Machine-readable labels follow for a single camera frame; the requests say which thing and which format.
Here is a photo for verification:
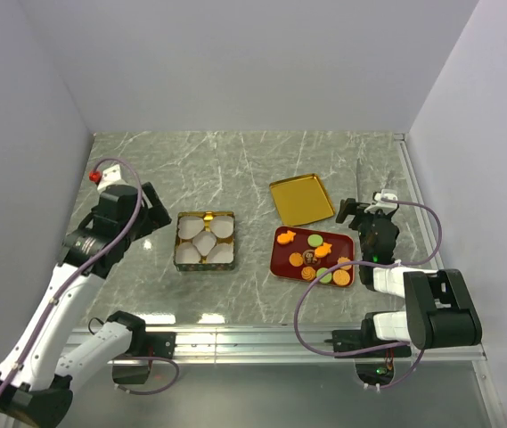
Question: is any green round cookie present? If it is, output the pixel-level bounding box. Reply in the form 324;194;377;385
307;234;323;248
316;267;332;284

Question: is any orange fish cookie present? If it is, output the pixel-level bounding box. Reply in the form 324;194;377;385
275;229;296;245
314;243;332;259

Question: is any orange round chip cookie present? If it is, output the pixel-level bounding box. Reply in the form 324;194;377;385
289;252;304;267

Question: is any orange swirl cookie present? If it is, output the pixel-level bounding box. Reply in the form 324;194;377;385
301;266;316;282

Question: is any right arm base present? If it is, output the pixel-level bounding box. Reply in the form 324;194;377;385
326;329;412;389

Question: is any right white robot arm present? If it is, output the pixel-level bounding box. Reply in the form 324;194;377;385
336;191;483;356

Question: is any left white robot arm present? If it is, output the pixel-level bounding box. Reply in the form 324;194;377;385
0;183;176;427

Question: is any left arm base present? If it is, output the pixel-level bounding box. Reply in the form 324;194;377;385
111;332;180;391

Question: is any gold tin lid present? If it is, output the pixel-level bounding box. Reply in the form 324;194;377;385
269;174;335;226

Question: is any red lacquer tray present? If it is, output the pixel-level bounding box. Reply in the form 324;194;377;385
269;226;356;283

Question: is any white paper cup top left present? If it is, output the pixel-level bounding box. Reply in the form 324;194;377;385
177;215;205;241

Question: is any white paper cup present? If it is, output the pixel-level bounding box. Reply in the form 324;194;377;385
175;242;201;265
206;243;234;264
192;230;217;257
209;215;234;239
177;215;205;241

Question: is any white paper cup bottom left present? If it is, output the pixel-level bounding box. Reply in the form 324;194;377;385
175;242;201;265

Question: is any square cookie tin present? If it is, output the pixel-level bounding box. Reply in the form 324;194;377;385
174;211;237;272

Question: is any white paper cup centre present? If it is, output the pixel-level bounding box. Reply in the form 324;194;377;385
192;230;217;257

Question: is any white paper cup top right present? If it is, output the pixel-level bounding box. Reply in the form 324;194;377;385
209;215;234;239

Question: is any white paper cup bottom right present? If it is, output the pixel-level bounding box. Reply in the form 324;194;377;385
206;243;234;264

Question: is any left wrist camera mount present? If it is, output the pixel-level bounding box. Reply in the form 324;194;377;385
88;164;127;193

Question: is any aluminium rail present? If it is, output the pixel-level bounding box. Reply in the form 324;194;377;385
63;323;488;365

